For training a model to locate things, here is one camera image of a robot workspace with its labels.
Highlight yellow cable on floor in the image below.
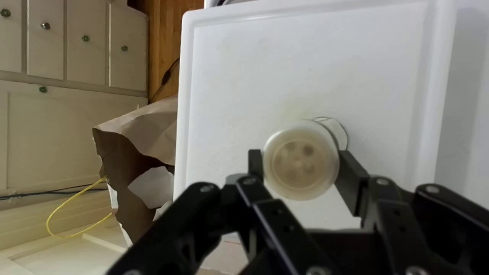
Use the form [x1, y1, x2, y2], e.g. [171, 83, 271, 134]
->
[44, 176, 116, 240]

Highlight beige drawer cabinet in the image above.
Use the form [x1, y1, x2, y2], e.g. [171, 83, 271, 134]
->
[0, 0, 148, 196]

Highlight white cutting board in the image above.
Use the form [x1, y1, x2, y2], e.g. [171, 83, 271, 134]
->
[176, 0, 457, 189]

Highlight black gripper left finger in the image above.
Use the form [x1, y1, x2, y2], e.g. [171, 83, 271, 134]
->
[248, 150, 264, 182]

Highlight brown paper bag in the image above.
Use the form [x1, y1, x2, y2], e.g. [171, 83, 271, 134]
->
[92, 98, 177, 243]

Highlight small clear white-capped bottle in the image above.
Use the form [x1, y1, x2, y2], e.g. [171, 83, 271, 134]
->
[263, 116, 348, 200]

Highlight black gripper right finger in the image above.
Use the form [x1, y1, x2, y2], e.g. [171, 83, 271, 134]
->
[335, 150, 370, 217]

